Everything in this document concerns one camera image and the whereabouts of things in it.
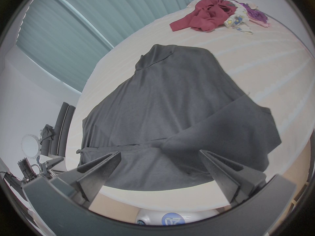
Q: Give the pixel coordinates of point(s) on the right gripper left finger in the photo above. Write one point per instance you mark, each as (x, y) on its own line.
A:
(98, 176)

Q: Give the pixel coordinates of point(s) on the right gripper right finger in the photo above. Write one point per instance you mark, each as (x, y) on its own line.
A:
(233, 178)

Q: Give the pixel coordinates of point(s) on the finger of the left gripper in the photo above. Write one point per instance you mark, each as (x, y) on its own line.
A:
(55, 162)

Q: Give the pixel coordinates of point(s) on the black T-shirt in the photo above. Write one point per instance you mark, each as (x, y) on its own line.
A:
(172, 107)

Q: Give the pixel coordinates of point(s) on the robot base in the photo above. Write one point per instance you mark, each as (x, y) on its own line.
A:
(152, 217)

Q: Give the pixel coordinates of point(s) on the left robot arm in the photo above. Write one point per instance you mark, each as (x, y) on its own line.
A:
(25, 168)

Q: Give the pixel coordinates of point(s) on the bed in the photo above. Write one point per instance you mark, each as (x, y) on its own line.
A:
(270, 70)

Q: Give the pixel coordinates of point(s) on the black chest of drawers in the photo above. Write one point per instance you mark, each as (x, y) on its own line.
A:
(62, 122)

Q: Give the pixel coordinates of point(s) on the blue-green curtain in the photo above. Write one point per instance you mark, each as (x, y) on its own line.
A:
(61, 45)
(147, 4)

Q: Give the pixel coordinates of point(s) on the pink garment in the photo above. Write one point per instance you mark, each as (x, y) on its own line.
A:
(260, 23)

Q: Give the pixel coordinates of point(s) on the white printed garment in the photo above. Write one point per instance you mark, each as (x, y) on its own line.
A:
(236, 21)

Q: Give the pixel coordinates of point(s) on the dark red garment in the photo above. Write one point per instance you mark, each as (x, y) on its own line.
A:
(204, 18)

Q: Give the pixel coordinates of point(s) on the purple garment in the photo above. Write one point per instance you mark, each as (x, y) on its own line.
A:
(256, 15)

